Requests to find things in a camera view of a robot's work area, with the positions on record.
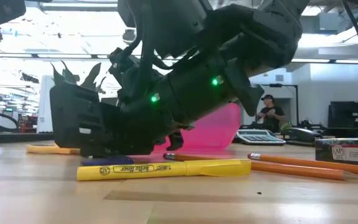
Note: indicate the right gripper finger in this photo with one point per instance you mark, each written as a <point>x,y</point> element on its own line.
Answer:
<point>73,118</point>

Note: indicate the yellow highlighter marker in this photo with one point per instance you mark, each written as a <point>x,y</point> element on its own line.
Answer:
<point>166,170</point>

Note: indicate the blue-purple rectangular eraser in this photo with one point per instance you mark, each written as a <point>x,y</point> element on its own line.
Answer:
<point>107,161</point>

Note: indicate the orange pencil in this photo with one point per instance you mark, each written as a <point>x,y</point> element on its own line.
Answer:
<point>291,170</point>
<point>322,165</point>

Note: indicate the crayon box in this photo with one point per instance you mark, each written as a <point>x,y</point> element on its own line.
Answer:
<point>346,152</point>

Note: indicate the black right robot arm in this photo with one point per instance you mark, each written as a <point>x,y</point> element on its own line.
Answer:
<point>253,37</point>

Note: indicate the white building column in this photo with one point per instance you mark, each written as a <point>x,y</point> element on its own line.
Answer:
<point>43,109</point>

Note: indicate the tall green leafy plant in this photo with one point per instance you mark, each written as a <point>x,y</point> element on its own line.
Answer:
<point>92,77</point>

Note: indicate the pink plastic pencil box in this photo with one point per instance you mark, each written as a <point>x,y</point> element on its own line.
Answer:
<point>213,130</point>

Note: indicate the dark low bench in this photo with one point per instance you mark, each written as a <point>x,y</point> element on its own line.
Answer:
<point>17,138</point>

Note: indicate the grey desk calculator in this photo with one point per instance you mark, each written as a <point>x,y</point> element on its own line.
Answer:
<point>259,137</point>

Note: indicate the person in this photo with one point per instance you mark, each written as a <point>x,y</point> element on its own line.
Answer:
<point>270,115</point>

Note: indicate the small green potted plant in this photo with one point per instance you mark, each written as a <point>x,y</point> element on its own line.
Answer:
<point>285,127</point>

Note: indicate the black stapler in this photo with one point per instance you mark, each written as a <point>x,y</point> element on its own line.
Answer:
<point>303,134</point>

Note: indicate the black cabinet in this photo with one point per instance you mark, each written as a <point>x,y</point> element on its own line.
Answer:
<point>350,118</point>

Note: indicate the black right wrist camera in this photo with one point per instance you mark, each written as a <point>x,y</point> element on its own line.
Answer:
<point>123,67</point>

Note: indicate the black metal frame stand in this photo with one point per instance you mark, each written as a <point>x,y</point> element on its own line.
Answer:
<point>296,105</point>

